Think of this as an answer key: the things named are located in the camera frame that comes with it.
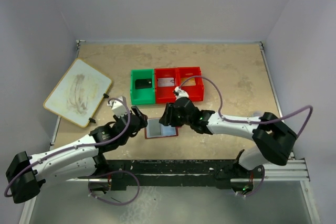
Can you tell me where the red leather card holder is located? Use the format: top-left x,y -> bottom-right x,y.
144,118 -> 179,139

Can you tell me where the white card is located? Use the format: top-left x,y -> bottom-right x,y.
157,77 -> 175,87

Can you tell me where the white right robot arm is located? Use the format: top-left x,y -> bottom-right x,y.
159,97 -> 298,177

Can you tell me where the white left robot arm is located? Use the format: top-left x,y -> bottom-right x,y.
4,106 -> 148,204

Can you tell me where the orange card in red bin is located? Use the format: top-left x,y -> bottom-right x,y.
181,78 -> 196,86

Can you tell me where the outer red plastic bin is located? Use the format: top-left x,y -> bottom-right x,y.
178,67 -> 204,102

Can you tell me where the red plastic bin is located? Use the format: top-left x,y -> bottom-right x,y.
178,67 -> 204,102
154,68 -> 180,104

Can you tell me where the middle red plastic bin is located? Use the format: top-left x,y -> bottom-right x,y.
154,68 -> 180,104

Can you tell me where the green plastic bin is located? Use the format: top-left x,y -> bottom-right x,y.
130,69 -> 155,105

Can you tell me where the yellow-framed whiteboard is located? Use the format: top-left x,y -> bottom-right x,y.
43,58 -> 112,127

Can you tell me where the aluminium table frame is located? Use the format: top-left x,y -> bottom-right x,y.
20,42 -> 320,223

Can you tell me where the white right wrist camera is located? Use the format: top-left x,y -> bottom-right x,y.
173,87 -> 189,100

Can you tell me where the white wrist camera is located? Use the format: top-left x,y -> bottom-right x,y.
173,87 -> 189,100
107,96 -> 129,119

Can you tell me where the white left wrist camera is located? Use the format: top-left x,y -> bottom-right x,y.
107,96 -> 129,119

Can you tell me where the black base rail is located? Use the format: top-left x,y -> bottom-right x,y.
76,158 -> 266,191

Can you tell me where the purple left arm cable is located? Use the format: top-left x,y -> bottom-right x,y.
4,97 -> 140,205

